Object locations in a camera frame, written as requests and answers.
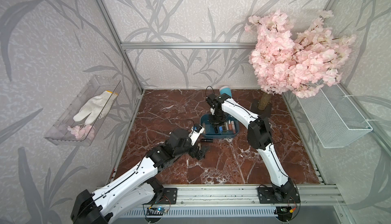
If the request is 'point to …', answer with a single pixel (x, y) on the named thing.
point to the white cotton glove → (100, 104)
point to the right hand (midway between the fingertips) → (213, 125)
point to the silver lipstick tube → (226, 123)
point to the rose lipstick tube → (230, 127)
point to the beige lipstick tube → (199, 145)
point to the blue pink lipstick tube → (220, 129)
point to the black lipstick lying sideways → (206, 140)
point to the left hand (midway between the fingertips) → (203, 143)
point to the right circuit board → (283, 213)
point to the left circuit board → (159, 211)
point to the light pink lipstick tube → (233, 127)
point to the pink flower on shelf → (86, 132)
